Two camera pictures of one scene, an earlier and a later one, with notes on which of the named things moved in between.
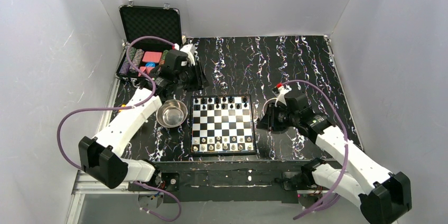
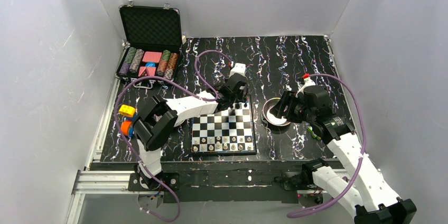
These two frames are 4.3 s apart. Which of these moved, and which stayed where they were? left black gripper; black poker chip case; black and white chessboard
Moved: left black gripper
Stayed: black poker chip case; black and white chessboard
